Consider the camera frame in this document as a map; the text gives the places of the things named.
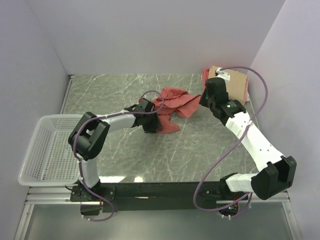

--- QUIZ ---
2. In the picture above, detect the red t shirt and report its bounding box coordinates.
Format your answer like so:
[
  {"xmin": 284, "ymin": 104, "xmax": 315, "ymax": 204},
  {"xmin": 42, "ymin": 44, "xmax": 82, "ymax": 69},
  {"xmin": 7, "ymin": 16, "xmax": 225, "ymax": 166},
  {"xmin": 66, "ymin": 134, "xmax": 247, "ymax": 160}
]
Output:
[{"xmin": 156, "ymin": 87, "xmax": 201, "ymax": 134}]

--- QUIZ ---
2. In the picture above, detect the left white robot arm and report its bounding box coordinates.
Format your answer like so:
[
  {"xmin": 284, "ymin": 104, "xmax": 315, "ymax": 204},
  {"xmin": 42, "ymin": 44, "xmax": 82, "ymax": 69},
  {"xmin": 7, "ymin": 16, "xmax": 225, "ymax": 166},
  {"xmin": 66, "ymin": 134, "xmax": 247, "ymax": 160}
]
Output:
[{"xmin": 68, "ymin": 97, "xmax": 161, "ymax": 201}]

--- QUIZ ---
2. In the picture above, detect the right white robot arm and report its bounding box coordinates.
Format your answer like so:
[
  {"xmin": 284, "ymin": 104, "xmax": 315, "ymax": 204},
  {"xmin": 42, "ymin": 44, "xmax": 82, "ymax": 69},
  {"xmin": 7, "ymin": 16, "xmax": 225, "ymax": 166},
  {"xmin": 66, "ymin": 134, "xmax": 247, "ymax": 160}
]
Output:
[{"xmin": 200, "ymin": 77, "xmax": 297, "ymax": 200}]

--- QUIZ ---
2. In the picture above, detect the folded pink t shirt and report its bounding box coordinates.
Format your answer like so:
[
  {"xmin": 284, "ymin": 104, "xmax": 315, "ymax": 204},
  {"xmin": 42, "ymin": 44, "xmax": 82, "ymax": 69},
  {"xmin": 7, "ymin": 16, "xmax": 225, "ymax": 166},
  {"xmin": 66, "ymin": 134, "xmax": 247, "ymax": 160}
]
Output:
[{"xmin": 201, "ymin": 67, "xmax": 250, "ymax": 103}]

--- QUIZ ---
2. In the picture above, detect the folded beige t shirt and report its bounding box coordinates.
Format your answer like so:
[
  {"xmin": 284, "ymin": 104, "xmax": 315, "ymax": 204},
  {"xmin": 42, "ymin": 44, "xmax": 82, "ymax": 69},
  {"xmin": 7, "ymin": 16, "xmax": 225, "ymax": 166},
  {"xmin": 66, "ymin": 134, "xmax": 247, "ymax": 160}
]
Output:
[{"xmin": 217, "ymin": 69, "xmax": 249, "ymax": 105}]

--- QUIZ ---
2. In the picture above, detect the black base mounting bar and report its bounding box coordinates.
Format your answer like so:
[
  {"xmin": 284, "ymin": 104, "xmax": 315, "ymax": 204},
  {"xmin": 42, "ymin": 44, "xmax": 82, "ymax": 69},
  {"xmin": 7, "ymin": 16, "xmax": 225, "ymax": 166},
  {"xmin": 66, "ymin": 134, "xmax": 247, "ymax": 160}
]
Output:
[{"xmin": 69, "ymin": 181, "xmax": 252, "ymax": 216}]

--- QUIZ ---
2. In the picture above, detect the white plastic laundry basket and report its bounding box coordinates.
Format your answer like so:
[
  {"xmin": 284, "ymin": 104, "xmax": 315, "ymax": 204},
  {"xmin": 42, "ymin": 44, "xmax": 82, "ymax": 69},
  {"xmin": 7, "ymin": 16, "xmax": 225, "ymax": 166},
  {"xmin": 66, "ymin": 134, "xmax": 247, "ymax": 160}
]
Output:
[{"xmin": 18, "ymin": 114, "xmax": 82, "ymax": 187}]

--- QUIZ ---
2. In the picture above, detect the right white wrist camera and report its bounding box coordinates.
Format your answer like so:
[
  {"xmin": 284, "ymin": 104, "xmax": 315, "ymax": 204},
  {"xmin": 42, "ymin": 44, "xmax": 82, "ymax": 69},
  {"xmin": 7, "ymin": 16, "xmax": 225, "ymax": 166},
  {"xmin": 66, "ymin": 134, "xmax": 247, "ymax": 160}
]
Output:
[{"xmin": 215, "ymin": 67, "xmax": 231, "ymax": 84}]

